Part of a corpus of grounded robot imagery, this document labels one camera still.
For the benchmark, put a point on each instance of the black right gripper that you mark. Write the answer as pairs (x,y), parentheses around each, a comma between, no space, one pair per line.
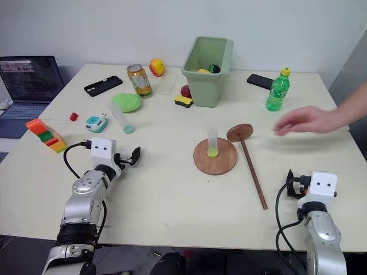
(301,186)

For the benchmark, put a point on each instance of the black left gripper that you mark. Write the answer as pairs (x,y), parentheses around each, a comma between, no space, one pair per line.
(124,160)

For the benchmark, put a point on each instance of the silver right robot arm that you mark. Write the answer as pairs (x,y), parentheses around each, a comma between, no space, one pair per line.
(324,237)

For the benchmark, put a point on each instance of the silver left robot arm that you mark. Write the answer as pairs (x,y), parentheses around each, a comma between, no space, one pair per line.
(83,200)

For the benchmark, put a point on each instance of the person's bare forearm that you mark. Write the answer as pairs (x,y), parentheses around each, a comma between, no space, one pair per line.
(354,106)

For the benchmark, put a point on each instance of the wooden rod with round base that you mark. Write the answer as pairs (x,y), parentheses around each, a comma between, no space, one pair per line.
(241,133)

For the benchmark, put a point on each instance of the person's bare hand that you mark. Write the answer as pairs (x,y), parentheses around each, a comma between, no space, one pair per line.
(309,120)

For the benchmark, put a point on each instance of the clear tube with teal cap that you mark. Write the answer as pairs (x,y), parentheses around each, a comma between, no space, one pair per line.
(121,117)

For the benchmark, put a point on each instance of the teal and white gadget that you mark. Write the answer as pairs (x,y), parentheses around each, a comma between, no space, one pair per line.
(96,123)

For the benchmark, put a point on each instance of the round wooden base disc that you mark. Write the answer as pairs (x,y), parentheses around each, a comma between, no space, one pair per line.
(223,160)

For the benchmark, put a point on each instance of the small red block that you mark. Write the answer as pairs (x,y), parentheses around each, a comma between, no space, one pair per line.
(73,116)

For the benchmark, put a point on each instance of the yellow and black sponge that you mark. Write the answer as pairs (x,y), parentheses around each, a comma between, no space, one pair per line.
(183,101)

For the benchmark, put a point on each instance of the yellow-green drink can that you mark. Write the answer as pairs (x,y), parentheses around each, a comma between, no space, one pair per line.
(140,83)

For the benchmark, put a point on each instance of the clear plastic tray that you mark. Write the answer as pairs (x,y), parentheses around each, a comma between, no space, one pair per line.
(164,84)

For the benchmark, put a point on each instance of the clear tube with green base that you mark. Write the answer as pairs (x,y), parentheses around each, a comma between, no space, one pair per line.
(212,143)

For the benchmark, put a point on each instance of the red toy fruit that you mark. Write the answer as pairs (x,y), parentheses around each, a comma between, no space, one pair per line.
(185,91)

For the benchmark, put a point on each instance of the red-yellow toy apple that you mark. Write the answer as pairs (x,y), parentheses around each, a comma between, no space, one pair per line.
(156,67)

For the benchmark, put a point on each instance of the green soda bottle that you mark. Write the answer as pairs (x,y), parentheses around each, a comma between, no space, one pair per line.
(277,93)

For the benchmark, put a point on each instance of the pale green plastic bin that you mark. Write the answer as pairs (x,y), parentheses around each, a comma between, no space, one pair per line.
(206,86)

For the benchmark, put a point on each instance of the plain black phone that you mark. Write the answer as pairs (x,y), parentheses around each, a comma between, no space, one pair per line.
(259,81)

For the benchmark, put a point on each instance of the yellow toy fruit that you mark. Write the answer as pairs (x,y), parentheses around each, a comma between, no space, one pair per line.
(203,70)

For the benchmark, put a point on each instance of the dark rounded shape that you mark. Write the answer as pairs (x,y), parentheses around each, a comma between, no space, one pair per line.
(169,265)

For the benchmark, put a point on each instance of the black and green toy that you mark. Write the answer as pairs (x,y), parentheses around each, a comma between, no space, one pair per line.
(214,68)

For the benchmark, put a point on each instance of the open blue-grey laptop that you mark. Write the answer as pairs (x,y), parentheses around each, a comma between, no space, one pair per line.
(27,86)

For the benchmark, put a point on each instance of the white mouse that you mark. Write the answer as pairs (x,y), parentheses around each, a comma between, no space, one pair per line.
(4,105)

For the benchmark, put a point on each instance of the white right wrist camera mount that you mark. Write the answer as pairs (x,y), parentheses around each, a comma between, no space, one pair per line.
(322,186)

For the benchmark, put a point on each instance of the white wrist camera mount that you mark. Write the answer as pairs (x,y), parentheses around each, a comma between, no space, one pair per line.
(322,186)
(101,150)

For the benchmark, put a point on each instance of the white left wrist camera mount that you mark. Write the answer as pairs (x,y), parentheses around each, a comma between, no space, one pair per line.
(101,150)

